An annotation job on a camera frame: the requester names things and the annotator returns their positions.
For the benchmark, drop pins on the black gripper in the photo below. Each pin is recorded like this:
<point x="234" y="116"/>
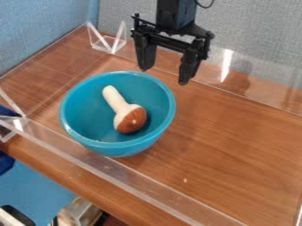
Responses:
<point x="172" y="31"/>

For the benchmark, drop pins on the brown white toy mushroom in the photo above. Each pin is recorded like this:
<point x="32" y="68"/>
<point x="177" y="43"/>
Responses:
<point x="131" y="116"/>

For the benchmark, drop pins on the blue plastic bowl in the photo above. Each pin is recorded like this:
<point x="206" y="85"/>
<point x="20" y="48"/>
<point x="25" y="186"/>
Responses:
<point x="87" y="117"/>

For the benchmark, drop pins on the clear acrylic back barrier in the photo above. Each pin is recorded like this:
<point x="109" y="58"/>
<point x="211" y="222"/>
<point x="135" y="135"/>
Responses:
<point x="259" y="80"/>

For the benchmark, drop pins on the clear acrylic barrier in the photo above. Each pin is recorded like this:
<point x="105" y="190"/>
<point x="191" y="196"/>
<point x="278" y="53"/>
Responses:
<point x="259" y="80"/>
<point x="131" y="181"/>

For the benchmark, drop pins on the clear acrylic front barrier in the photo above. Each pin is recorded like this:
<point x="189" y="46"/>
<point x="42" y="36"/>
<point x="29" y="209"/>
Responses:
<point x="131" y="181"/>

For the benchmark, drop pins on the dark blue cloth object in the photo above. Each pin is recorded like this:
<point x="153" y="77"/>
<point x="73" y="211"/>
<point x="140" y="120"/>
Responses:
<point x="6" y="161"/>

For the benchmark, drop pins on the black white device below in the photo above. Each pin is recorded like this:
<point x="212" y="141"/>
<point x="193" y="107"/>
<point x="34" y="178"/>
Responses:
<point x="10" y="217"/>

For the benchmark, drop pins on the clear acrylic corner bracket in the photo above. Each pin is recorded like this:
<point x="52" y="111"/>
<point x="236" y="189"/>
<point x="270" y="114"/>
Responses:
<point x="107" y="43"/>

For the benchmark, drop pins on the clear acrylic left bracket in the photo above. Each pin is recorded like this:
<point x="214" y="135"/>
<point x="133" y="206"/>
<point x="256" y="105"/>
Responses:
<point x="14" y="124"/>

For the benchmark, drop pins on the metal table frame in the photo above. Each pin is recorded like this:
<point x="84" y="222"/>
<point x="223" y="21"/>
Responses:
<point x="77" y="213"/>

